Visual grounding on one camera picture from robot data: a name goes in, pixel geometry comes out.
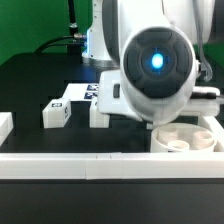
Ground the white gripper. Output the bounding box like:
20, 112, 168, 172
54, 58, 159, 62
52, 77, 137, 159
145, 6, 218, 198
96, 69, 224, 122

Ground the white round stool seat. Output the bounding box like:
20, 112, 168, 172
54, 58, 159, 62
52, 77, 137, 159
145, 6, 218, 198
150, 123, 217, 153

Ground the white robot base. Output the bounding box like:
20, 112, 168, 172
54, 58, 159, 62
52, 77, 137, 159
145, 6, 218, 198
82, 0, 113, 67

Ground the white marker sheet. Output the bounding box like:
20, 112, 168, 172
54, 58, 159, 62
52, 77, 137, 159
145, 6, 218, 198
63, 83, 99, 102

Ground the white front barrier rail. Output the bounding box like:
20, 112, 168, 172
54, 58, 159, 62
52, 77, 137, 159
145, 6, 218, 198
0, 152, 224, 180

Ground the black cable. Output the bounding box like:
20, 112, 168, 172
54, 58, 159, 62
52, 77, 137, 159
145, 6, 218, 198
34, 0, 88, 55

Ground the white left barrier rail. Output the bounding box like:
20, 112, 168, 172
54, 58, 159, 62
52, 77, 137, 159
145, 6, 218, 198
0, 112, 14, 147

